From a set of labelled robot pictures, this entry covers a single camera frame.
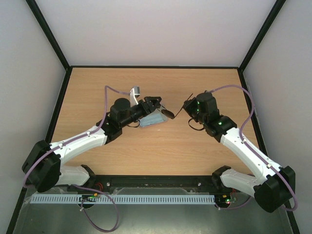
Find light blue cleaning cloth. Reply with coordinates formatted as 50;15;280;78
140;114;164;128

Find purple cable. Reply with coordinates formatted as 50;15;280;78
23;85;132;232
207;84;299;212

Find black gold sunglasses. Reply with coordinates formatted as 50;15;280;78
160;104;183;119

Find pink glasses case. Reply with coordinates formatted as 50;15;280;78
139;110;168;128

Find black enclosure frame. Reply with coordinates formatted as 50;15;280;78
0;0;312;234

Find right controller board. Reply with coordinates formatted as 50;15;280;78
214;192;237;206

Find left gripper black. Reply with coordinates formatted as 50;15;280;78
120;97;162;129

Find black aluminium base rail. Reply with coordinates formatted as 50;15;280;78
83;175;240;195

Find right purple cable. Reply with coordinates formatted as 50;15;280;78
207;84;299;212

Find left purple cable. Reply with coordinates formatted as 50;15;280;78
23;85;132;232

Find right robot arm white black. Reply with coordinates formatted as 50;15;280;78
183;92;295;213

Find light blue slotted cable duct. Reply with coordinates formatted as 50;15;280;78
30;194;215;205

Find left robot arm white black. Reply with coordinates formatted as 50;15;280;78
21;97;161;193

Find left controller board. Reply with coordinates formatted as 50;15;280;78
78;193;100;202

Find controller board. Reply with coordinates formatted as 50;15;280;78
214;192;237;206
78;193;100;202

